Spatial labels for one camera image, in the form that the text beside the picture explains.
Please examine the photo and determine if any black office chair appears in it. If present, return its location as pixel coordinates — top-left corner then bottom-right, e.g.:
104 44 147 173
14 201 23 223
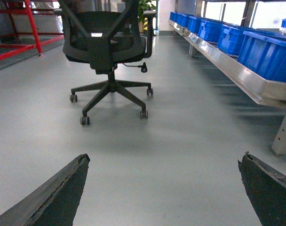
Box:
54 0 156 125

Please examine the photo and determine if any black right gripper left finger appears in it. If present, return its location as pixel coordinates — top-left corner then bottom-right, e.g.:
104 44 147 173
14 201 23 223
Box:
0 154 90 226

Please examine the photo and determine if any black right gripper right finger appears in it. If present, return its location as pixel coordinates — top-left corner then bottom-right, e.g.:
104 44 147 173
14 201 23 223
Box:
238 153 286 226

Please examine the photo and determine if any large blue plastic crate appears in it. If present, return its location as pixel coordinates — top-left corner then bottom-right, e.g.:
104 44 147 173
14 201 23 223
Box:
238 31 286 83

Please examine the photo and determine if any blue plastic bin rear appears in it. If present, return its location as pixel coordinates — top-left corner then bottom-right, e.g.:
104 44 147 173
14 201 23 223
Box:
198 19 224 43

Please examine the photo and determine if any stainless steel roller rack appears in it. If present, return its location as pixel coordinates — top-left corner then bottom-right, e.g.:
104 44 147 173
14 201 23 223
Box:
168 20 286 156

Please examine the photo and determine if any blue plastic bin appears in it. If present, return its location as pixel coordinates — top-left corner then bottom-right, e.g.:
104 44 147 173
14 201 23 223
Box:
216 24 254 56
198 19 224 43

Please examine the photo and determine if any blue plastic bin left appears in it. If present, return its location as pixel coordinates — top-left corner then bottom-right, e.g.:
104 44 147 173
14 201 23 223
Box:
216 24 254 56

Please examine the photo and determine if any green potted plant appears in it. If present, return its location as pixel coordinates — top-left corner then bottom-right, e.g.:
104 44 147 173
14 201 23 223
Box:
138 0 157 23

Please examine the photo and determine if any red metal frame table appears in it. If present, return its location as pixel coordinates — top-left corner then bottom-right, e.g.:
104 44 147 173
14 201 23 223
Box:
0 0 64 61

